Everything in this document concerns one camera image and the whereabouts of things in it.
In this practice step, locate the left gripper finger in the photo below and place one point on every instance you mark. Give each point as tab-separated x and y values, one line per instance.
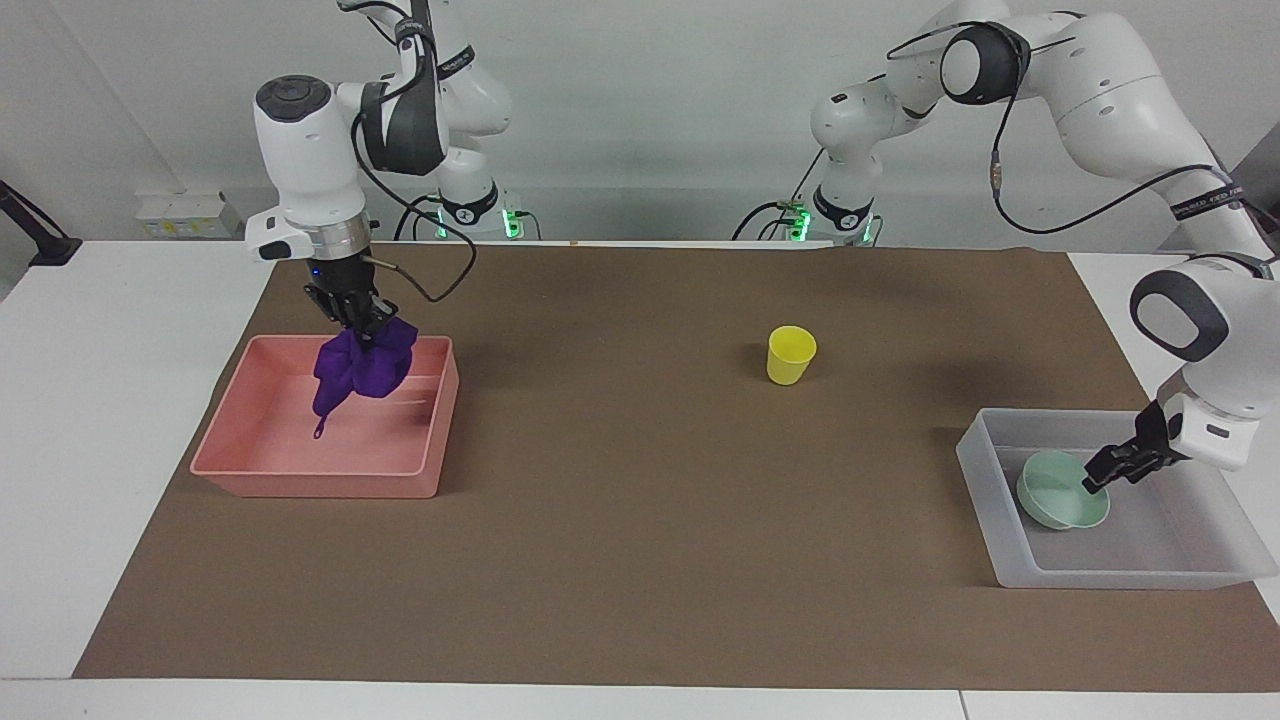
1122	455
1110	477

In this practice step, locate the black stand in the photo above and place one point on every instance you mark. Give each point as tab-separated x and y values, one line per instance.
45	245

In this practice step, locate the pink plastic tray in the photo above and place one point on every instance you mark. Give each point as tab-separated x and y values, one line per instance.
300	455

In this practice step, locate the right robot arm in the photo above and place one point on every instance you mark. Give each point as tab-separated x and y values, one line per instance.
305	160

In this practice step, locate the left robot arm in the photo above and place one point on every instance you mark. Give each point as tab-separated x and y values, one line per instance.
1110	90

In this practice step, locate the white wall socket box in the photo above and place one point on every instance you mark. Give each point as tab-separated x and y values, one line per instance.
190	215

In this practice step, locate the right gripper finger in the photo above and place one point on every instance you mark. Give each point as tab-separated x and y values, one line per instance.
326	308
374	314

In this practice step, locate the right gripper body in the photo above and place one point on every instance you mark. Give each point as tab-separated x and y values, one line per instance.
340	274

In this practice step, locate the purple cloth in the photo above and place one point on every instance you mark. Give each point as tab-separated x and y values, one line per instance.
362	365

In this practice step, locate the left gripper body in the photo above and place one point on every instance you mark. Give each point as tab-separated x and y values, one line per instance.
1164	430

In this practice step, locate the translucent white plastic bin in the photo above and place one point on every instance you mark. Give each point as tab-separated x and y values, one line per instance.
1160	545

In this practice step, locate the yellow plastic cup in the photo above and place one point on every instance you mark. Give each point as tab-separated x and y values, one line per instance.
789	358

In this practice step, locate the light green bowl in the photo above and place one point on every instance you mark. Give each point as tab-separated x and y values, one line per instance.
1055	495

